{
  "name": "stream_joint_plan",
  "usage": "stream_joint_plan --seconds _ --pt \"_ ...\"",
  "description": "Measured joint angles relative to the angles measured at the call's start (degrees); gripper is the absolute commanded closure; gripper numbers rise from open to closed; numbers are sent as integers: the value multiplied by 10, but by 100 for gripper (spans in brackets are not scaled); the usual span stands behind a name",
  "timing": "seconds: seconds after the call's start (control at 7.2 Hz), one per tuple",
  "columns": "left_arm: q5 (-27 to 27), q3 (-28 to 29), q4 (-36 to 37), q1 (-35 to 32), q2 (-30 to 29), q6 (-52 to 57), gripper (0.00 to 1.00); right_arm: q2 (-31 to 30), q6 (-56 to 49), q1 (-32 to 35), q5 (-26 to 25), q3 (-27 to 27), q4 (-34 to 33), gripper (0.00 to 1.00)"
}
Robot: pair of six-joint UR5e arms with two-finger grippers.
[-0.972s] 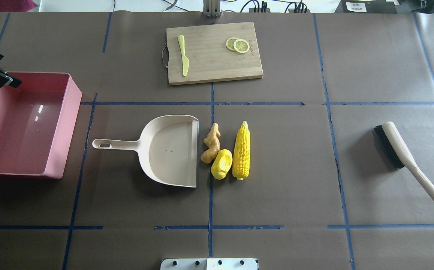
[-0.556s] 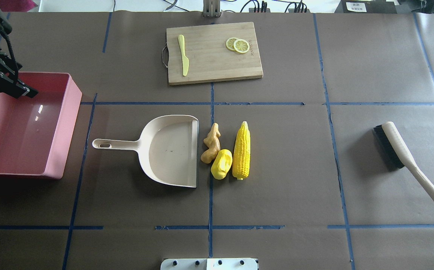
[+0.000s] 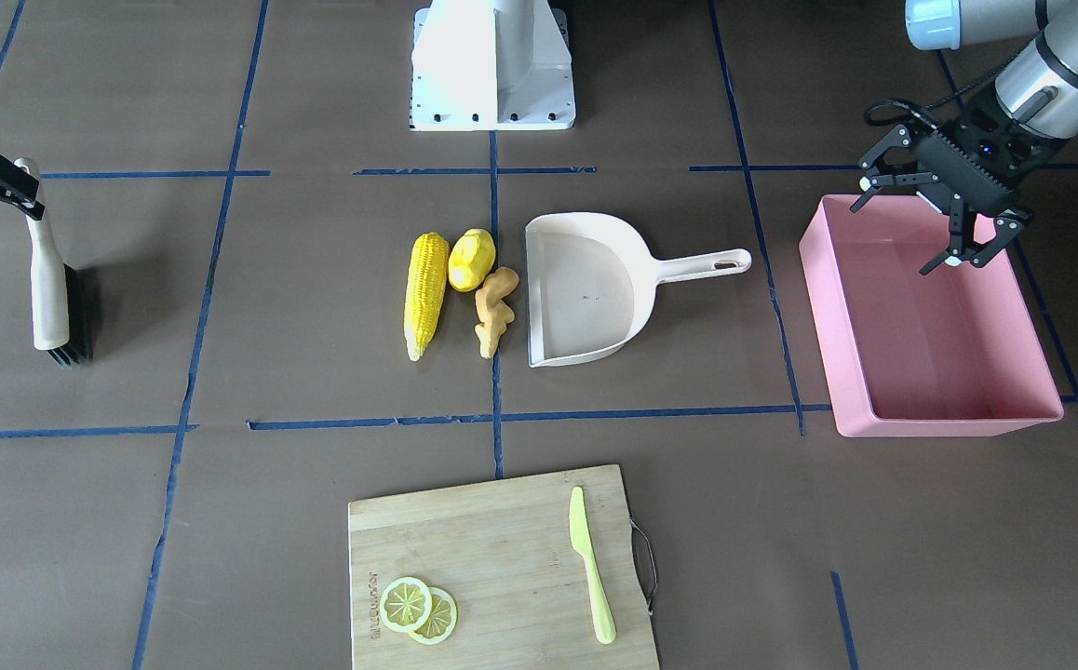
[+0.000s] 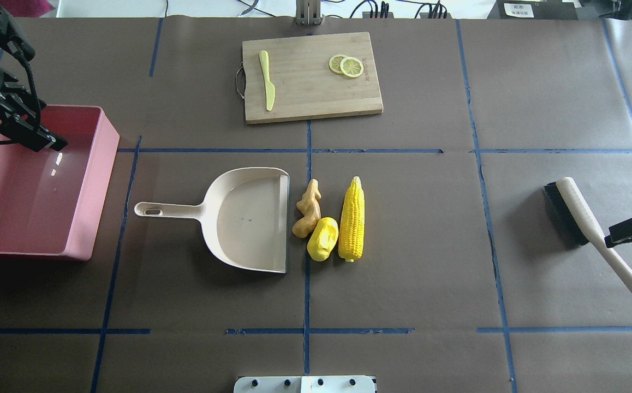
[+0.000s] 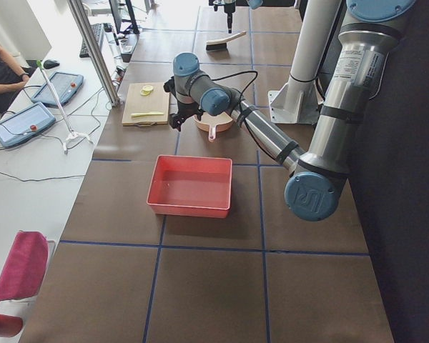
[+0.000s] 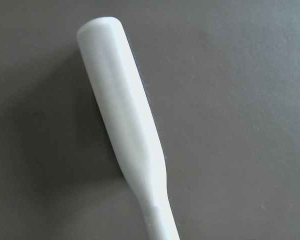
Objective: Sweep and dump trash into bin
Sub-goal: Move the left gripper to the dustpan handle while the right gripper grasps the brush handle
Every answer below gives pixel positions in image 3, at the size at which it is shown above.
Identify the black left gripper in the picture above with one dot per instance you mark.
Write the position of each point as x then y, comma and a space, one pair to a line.
905, 149

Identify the beige hand brush black bristles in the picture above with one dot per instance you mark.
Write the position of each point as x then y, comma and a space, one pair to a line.
57, 300

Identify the beige plastic dustpan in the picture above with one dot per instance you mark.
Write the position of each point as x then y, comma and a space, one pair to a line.
591, 283

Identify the yellow corn cob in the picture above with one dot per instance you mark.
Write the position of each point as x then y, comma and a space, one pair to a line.
425, 291

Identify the tan ginger root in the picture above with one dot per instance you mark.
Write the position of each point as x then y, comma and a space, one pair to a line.
494, 315

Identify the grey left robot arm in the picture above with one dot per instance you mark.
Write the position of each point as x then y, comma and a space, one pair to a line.
1017, 118

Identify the pink plastic bin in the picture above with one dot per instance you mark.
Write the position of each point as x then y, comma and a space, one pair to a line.
949, 354

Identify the yellow-green plastic knife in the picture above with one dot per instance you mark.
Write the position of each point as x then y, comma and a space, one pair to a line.
601, 614

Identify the bamboo cutting board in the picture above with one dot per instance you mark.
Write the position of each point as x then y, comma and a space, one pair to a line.
503, 551

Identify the lemon slice front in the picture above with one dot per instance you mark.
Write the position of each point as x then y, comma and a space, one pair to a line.
405, 605

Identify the lemon slice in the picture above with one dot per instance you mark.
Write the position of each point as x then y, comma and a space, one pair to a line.
405, 605
440, 624

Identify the lemon slice back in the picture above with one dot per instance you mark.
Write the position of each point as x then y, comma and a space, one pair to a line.
440, 624

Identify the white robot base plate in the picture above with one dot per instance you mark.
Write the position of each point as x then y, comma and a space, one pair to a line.
491, 66

